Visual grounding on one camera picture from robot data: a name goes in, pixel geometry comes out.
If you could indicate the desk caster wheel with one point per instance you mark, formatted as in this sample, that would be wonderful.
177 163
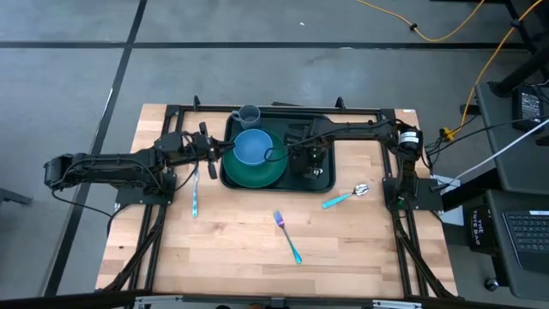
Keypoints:
491 284

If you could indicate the grey side desk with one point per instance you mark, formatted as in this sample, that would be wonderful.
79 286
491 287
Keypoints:
514 171

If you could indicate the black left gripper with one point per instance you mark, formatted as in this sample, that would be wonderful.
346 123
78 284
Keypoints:
201 150

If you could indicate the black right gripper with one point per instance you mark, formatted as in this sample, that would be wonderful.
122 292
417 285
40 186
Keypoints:
309 156

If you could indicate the black aluminium table frame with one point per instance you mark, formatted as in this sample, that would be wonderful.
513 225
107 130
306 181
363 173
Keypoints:
206 109

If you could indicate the grey furniture foot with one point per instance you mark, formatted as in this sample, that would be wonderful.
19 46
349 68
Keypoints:
13 197

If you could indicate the black stand leg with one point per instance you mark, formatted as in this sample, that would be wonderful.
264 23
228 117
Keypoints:
514 77

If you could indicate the green round plate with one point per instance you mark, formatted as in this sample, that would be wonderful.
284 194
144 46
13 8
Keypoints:
246 176

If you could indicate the black laptop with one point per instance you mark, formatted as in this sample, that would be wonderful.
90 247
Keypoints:
529 234

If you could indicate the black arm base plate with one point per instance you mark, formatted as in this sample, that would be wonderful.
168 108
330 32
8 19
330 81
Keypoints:
133 197
429 197

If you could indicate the black napkin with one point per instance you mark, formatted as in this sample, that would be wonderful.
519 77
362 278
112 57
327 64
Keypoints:
296 159

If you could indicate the iridescent metal fork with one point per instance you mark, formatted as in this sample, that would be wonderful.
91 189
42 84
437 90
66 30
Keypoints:
279 219

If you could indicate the black power adapter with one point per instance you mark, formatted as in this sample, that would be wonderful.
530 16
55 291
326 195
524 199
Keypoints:
529 107

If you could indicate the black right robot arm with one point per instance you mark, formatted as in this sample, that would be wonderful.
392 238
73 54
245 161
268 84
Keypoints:
364 129

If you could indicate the black tote bag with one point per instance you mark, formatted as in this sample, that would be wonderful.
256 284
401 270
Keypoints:
478 227

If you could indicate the black metal crossbar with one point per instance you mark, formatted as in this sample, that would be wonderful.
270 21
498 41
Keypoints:
64 299

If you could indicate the blue bowl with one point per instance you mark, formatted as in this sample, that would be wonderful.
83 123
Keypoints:
252 147

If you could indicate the white paper sheet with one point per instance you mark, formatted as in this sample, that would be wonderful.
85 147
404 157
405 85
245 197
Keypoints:
452 216

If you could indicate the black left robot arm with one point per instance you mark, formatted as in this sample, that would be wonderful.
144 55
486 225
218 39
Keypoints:
107 167

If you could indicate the dark green plastic tray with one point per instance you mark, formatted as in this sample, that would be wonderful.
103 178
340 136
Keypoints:
328 129

